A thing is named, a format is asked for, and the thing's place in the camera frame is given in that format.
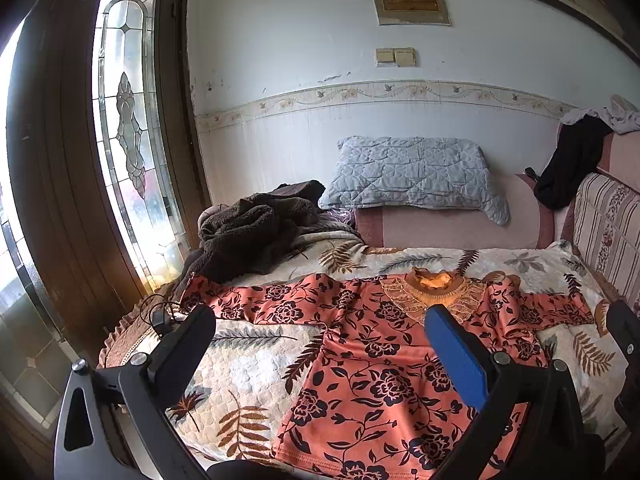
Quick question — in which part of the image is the black garment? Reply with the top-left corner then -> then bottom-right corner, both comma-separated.
524,115 -> 615,212

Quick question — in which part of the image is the pink sofa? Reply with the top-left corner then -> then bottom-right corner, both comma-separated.
354,127 -> 640,313

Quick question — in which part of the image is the wooden door with stained glass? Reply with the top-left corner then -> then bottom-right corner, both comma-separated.
0,0 -> 213,461

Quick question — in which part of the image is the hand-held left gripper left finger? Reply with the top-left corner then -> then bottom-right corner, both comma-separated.
54,305 -> 217,480

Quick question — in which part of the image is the light grey cloth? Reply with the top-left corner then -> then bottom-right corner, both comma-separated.
559,94 -> 640,135

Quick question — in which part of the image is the wall plaque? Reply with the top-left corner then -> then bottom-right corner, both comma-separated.
369,0 -> 452,27

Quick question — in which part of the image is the orange floral shirt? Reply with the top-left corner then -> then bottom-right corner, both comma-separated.
181,267 -> 596,480

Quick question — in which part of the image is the purple patterned cloth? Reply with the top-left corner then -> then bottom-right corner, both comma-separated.
322,208 -> 358,233

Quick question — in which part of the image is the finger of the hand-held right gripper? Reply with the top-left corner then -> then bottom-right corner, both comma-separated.
606,300 -> 640,361

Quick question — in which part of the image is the grey quilted pillow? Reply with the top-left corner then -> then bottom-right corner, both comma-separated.
318,135 -> 512,226

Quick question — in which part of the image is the striped sofa cushion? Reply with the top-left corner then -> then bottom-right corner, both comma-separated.
570,172 -> 640,306

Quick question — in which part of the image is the leaf print blanket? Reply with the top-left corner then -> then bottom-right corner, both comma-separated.
107,232 -> 633,466

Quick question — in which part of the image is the brown fleece garment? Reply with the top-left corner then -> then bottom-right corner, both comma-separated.
182,180 -> 328,283

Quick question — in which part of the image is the black charger with cable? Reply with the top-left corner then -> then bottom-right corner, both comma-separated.
137,292 -> 187,337

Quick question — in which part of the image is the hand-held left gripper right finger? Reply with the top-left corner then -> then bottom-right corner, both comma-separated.
424,304 -> 606,480

